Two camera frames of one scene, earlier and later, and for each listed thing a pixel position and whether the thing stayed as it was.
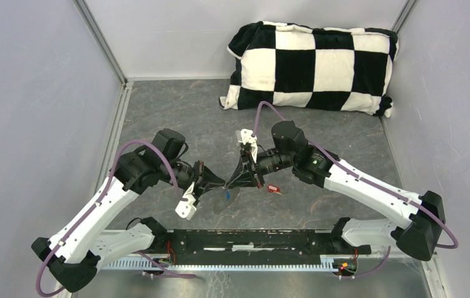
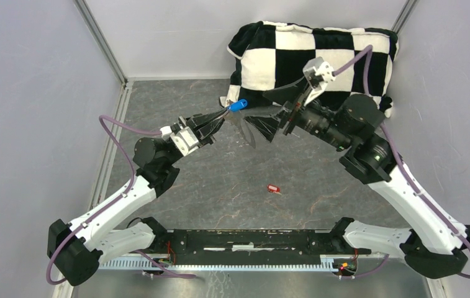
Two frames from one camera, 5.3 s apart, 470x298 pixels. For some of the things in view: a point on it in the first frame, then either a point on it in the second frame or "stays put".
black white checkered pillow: x=297 y=66 stays put
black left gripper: x=205 y=179 -> x=203 y=133
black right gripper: x=243 y=176 -> x=291 y=95
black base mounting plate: x=253 y=245 stays put
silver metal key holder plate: x=220 y=202 -> x=241 y=130
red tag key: x=274 y=189 stays put
